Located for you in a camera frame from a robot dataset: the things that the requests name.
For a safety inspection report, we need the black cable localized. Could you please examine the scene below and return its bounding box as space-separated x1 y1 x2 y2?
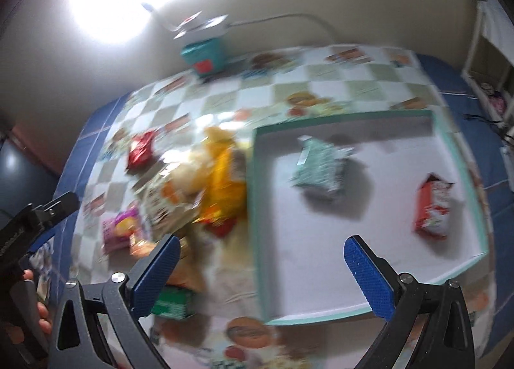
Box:
462 112 512 142

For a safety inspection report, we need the orange snack packet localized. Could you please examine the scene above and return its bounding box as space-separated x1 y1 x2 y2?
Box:
128 233 162 259

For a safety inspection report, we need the checkered printed tablecloth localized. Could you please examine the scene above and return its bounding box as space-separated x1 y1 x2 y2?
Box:
66 43 501 369

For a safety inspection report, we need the small teal box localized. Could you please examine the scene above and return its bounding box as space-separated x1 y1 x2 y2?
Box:
179 37 226 76

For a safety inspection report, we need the yellow translucent snack packet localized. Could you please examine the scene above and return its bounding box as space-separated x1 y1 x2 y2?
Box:
200 126 248 233

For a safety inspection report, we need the teal-edged white cardboard box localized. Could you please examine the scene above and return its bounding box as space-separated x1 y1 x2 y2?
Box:
247 109 490 326

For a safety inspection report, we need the pink snack packet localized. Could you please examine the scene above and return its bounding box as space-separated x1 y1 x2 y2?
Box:
102 208 140 254

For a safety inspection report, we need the pale bun snack packet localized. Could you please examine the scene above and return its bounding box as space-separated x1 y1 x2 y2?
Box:
171 151 210 195

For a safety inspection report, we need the tan snack packet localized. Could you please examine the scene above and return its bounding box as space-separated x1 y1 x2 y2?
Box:
171 236 206 290

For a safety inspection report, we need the red white snack packet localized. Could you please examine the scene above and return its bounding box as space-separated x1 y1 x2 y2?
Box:
414 173 455 240

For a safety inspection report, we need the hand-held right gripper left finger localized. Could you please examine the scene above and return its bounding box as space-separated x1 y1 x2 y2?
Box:
49 234 181 369

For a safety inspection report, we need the pink pouch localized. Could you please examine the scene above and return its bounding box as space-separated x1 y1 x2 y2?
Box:
487 93 507 113

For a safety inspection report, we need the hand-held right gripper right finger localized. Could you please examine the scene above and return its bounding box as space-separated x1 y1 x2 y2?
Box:
343 235 478 369

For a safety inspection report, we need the white shelf rack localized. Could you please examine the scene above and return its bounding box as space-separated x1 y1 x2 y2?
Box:
461 0 514 123

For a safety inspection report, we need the person's left hand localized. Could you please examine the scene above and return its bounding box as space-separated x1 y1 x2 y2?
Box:
22 268 54 334

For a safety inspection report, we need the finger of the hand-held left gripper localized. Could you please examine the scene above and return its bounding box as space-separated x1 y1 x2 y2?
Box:
29 191 80 230

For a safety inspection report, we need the white cable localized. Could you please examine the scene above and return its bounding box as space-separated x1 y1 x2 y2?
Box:
227 13 339 47

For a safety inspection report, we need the shiny red snack packet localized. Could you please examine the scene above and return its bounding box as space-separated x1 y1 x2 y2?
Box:
127 130 156 170

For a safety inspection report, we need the green white patterned snack packet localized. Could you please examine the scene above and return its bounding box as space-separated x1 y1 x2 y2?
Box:
291 135 357 198

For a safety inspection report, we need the dark red snack packet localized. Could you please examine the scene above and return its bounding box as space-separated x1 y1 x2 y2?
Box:
200 216 237 236

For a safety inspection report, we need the white power adapter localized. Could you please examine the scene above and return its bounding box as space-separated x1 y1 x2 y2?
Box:
173 11 231 42

